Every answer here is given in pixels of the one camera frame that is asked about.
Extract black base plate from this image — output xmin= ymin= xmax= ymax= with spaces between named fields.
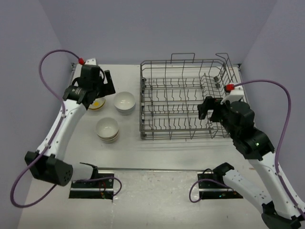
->
xmin=197 ymin=171 xmax=243 ymax=200
xmin=69 ymin=178 xmax=114 ymax=200

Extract green floral bowl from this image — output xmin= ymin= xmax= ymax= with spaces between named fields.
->
xmin=88 ymin=106 xmax=103 ymax=111

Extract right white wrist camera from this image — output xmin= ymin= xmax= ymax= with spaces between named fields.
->
xmin=221 ymin=84 xmax=244 ymax=104

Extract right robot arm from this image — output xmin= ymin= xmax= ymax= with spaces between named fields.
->
xmin=197 ymin=96 xmax=305 ymax=229

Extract beige bowl orange flower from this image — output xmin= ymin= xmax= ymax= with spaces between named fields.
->
xmin=95 ymin=117 xmax=119 ymax=138

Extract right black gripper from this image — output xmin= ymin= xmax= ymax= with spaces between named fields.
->
xmin=198 ymin=95 xmax=239 ymax=139

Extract white bowl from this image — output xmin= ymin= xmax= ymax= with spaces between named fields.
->
xmin=113 ymin=92 xmax=136 ymax=104
xmin=117 ymin=109 xmax=134 ymax=115
xmin=114 ymin=103 xmax=136 ymax=110

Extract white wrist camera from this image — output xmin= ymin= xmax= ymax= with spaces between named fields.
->
xmin=78 ymin=58 xmax=98 ymax=65
xmin=221 ymin=84 xmax=244 ymax=104

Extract grey wire dish rack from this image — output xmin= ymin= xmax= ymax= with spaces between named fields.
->
xmin=139 ymin=52 xmax=240 ymax=140

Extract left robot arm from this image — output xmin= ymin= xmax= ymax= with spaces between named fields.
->
xmin=25 ymin=64 xmax=115 ymax=186

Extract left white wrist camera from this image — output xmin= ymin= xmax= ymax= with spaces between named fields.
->
xmin=78 ymin=58 xmax=98 ymax=65

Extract beige bowl colourful leaves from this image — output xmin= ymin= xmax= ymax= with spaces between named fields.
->
xmin=101 ymin=138 xmax=118 ymax=144

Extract beige bowl small flowers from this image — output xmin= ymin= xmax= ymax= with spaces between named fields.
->
xmin=98 ymin=132 xmax=119 ymax=139

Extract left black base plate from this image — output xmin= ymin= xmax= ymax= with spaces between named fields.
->
xmin=69 ymin=178 xmax=114 ymax=200

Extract yellow checked bowl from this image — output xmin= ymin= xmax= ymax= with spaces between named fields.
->
xmin=89 ymin=98 xmax=105 ymax=107

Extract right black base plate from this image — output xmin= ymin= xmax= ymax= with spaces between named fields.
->
xmin=197 ymin=171 xmax=243 ymax=200

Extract white bowl front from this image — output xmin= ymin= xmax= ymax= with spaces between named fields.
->
xmin=113 ymin=92 xmax=136 ymax=104

